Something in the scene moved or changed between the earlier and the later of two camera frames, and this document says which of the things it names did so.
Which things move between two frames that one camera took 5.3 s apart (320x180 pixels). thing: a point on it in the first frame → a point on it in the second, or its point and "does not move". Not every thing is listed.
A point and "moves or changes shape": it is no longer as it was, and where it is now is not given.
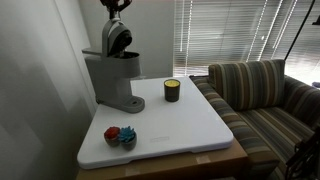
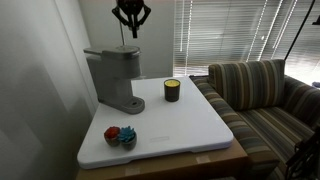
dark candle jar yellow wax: [172, 90] does not move
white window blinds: [209, 32] does not move
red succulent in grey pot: [112, 136] does not move
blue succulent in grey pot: [128, 138] does not move
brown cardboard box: [226, 163] does not move
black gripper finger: [125, 4] → [142, 20]
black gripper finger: [111, 5] → [118, 13]
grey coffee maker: [112, 66] moves or changes shape
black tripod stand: [304, 162] does not move
